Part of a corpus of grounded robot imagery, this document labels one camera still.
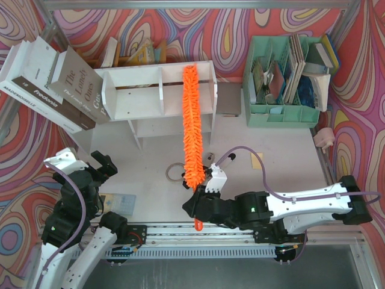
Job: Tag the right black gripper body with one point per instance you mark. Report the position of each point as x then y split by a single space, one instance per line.
192 205

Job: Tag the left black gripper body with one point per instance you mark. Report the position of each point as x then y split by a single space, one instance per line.
100 168

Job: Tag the orange microfiber duster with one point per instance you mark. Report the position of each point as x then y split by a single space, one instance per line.
192 128

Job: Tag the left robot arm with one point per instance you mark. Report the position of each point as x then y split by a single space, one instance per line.
71 217

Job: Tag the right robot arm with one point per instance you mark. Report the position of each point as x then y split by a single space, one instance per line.
278 218

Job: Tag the white wooden bookshelf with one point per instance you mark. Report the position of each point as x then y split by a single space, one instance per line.
149 98

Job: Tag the black white stapler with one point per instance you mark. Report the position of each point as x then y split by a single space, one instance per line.
209 157

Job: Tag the white marker black cap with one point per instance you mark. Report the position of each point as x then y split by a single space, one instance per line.
229 159

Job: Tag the yellow sticky note pad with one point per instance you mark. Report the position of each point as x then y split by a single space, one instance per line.
255 163

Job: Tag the brown book Fredonia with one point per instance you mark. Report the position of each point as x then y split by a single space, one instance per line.
40 91

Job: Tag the grey book The Lonely Ones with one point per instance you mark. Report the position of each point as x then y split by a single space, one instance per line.
77 82

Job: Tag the grey notebook with pencil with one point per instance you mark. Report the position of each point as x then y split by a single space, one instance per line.
229 99

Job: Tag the wooden rack with books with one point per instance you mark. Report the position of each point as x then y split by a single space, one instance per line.
145 54

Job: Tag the mint green desk organizer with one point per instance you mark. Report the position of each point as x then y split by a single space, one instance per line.
265 78

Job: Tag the pink piggy figurine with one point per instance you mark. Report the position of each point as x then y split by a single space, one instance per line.
324 139

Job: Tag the white book Mademoiselle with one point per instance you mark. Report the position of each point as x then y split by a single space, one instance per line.
33 60

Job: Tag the white paperback book stack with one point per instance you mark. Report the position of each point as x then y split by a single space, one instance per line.
313 90

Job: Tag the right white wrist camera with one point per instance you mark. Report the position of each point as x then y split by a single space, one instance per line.
217 181

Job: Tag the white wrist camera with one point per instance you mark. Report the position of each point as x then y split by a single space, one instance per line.
67 161
217 181

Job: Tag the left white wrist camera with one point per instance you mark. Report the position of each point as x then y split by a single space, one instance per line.
67 161

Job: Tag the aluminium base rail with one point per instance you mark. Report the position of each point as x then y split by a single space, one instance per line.
181 241

